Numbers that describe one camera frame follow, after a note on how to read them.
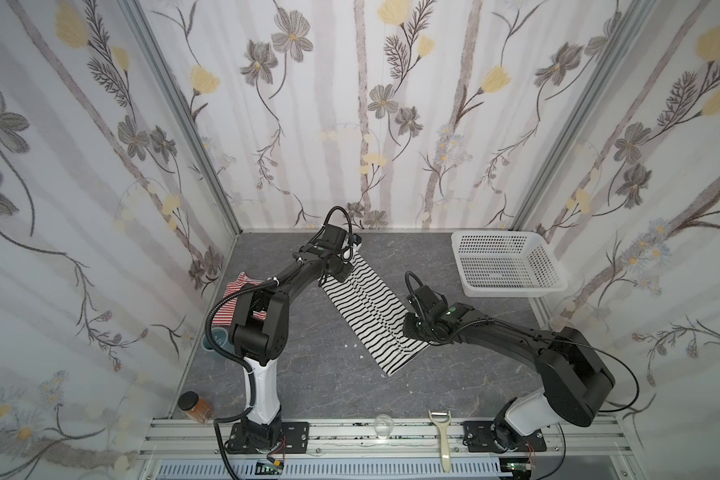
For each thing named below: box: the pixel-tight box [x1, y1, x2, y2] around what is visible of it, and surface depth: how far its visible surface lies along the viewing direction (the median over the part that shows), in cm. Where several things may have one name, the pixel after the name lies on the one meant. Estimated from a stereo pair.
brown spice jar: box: [177, 391, 214, 424], surface depth 74 cm
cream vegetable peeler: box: [428, 410, 452, 474], surface depth 75 cm
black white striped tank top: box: [318, 251, 430, 377], surface depth 97 cm
